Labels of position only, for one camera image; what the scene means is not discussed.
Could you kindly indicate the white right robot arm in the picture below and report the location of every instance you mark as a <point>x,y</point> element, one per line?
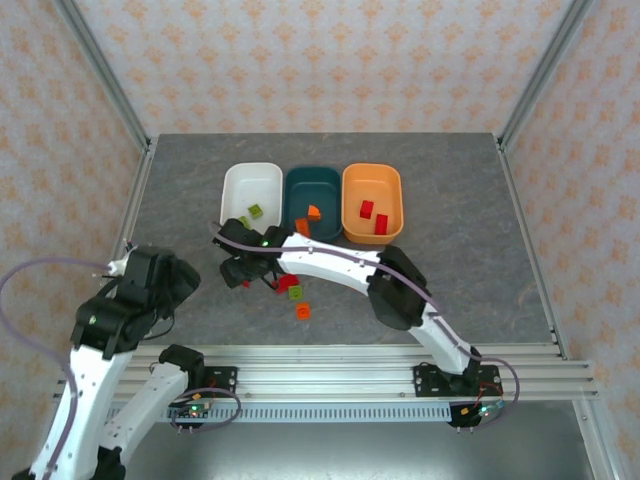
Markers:
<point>325,260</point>

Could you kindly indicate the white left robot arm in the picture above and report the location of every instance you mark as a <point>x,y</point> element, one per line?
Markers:
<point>85,400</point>

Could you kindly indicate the green lego brick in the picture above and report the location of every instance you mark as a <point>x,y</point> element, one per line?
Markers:
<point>296,291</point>
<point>256,211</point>
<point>244,220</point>

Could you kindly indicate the white plastic container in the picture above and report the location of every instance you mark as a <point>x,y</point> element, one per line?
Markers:
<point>245,185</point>

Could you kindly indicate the orange curved lego brick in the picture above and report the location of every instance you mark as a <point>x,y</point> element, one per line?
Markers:
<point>314,212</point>

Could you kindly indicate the teal plastic container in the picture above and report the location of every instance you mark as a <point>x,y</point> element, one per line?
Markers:
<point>312,192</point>

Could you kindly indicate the orange plastic container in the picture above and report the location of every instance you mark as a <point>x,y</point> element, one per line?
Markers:
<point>372,182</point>

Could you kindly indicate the small controller board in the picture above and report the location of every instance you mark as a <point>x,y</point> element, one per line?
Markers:
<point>195,410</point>
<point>484,412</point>

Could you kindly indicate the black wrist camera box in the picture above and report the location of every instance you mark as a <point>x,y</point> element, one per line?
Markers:
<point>240,272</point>

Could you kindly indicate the aluminium table side rail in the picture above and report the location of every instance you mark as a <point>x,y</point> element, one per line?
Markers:
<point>139,195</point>
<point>532,250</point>

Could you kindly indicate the aluminium front mounting rail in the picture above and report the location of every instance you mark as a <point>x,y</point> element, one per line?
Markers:
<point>325,370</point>

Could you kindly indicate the aluminium frame post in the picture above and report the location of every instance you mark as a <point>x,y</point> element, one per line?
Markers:
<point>595,445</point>
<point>102,65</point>
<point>547,65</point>

